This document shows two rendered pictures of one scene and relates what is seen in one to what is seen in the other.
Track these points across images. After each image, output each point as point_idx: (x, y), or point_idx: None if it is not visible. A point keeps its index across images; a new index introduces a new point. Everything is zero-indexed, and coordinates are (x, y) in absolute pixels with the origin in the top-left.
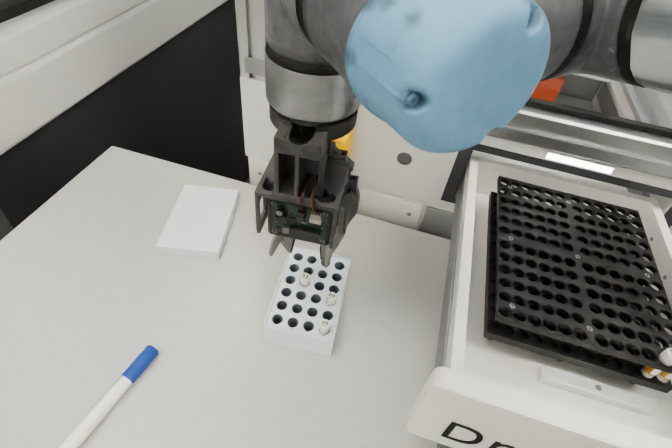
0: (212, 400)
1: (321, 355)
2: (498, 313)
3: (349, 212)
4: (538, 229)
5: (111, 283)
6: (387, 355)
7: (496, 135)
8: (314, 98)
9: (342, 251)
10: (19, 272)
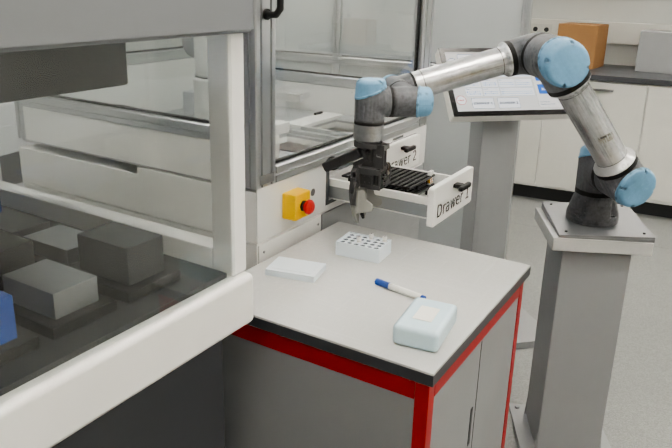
0: (402, 274)
1: (389, 254)
2: (408, 187)
3: None
4: None
5: (330, 293)
6: (393, 243)
7: None
8: (383, 131)
9: (333, 243)
10: (311, 316)
